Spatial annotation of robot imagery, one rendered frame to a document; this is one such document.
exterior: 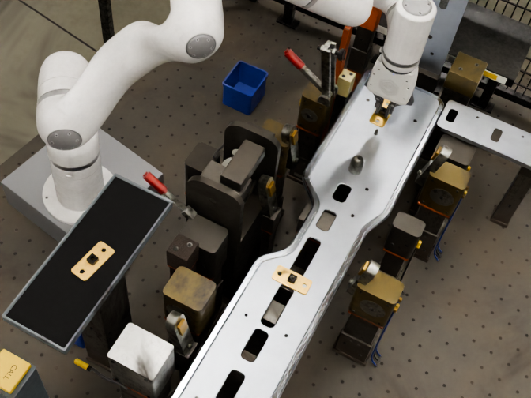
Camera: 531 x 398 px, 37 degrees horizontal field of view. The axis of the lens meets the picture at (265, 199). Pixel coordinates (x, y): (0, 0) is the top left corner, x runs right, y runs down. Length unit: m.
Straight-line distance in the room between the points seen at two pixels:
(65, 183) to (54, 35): 1.71
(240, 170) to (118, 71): 0.32
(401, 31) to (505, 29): 0.66
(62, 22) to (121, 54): 2.02
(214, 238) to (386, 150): 0.52
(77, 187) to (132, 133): 0.41
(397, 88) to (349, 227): 0.33
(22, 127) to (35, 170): 1.14
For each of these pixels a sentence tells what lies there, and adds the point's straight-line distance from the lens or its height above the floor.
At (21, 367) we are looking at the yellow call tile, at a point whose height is 1.16.
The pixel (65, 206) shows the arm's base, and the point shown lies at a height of 0.82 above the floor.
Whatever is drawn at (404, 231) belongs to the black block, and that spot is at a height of 0.99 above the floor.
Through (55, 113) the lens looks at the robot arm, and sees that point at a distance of 1.68.
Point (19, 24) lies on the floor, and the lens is 3.64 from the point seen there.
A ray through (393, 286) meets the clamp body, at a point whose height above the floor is 1.04.
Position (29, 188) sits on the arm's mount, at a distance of 2.09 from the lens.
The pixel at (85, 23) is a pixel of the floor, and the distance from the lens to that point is 3.60.
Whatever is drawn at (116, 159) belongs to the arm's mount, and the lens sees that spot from 2.12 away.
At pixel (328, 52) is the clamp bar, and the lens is 1.81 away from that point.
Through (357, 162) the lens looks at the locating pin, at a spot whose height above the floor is 1.04.
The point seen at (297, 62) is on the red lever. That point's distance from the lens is 1.90.
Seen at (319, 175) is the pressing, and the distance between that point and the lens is 1.86.
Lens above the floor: 2.50
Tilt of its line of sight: 56 degrees down
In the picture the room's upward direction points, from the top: 8 degrees clockwise
